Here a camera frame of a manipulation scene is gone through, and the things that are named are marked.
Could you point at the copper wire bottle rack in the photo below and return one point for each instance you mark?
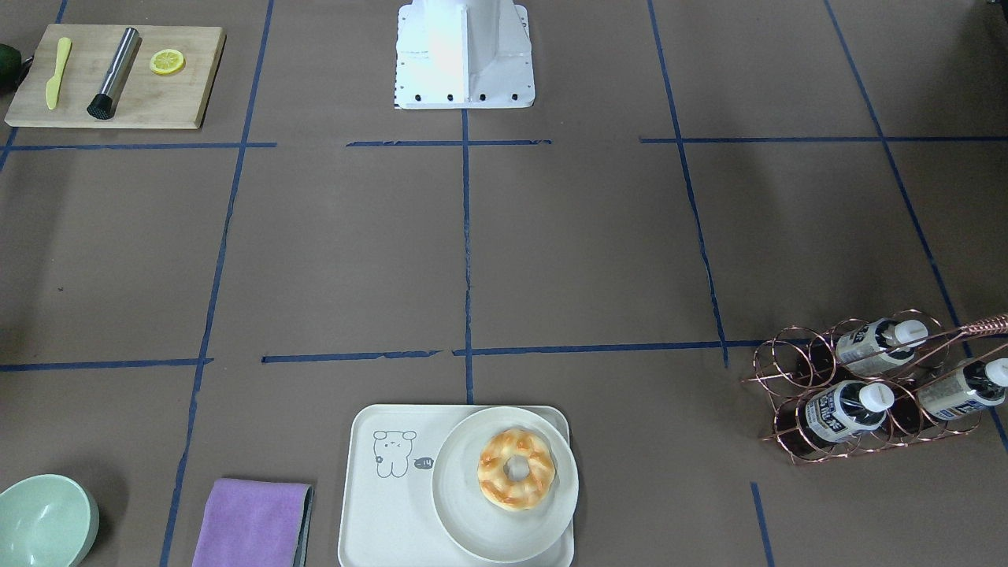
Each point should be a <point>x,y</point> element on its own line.
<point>799,363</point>

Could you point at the cream round plate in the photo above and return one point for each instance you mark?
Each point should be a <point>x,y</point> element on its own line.
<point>487,531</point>

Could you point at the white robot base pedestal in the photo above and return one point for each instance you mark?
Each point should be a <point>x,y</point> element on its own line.
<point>463,55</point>

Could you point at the cream tray with bear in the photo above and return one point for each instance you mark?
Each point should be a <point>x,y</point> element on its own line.
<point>388,517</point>

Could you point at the tea bottle front rack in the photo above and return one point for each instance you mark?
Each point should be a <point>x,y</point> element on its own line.
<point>846,410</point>

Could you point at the mint green bowl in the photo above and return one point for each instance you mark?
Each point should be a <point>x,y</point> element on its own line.
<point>47,520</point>

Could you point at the steel muddler black tip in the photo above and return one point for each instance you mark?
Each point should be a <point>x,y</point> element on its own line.
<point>104,103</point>

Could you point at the green lime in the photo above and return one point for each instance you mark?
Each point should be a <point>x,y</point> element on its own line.
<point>11,68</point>

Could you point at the glazed donut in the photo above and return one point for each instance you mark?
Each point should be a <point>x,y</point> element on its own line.
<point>515,470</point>

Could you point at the yellow plastic knife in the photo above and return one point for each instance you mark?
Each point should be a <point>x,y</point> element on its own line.
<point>53,84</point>

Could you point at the purple folded cloth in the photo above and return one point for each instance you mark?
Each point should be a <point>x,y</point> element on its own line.
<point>255,523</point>

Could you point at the wooden cutting board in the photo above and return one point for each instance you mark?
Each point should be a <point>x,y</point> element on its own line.
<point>147,101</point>

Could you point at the lemon slice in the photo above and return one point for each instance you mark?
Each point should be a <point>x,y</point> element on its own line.
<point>167,61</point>

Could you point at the tea bottle white cap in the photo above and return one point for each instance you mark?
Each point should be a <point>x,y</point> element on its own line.
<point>880,346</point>

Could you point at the tea bottle rack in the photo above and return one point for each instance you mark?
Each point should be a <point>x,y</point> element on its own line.
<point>846,410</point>
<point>974,386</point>

